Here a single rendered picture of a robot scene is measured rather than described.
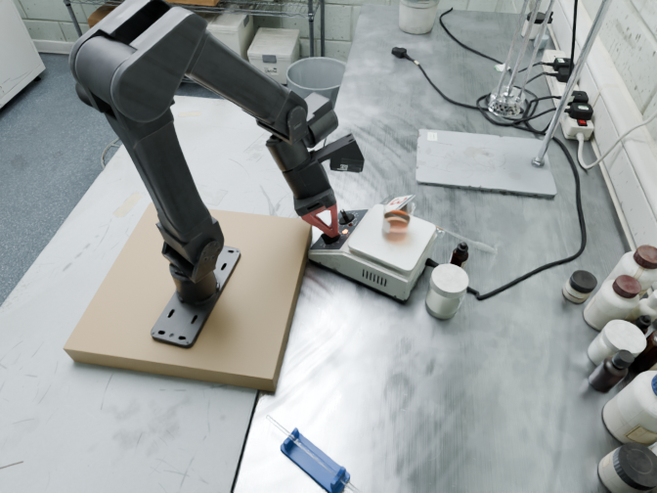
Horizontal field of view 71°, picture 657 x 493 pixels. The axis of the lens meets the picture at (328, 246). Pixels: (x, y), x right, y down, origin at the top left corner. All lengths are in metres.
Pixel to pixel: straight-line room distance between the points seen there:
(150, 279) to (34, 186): 2.02
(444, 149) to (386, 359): 0.56
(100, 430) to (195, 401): 0.13
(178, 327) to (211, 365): 0.08
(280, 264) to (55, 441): 0.42
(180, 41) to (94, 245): 0.57
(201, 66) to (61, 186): 2.23
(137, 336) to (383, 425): 0.40
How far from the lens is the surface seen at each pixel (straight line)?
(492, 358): 0.79
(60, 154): 2.98
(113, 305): 0.83
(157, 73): 0.51
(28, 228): 2.58
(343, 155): 0.75
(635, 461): 0.74
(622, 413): 0.77
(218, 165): 1.09
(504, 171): 1.10
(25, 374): 0.88
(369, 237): 0.79
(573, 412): 0.80
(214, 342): 0.74
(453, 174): 1.06
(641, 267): 0.89
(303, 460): 0.68
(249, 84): 0.62
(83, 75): 0.55
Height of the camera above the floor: 1.57
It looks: 49 degrees down
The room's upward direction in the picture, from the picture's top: straight up
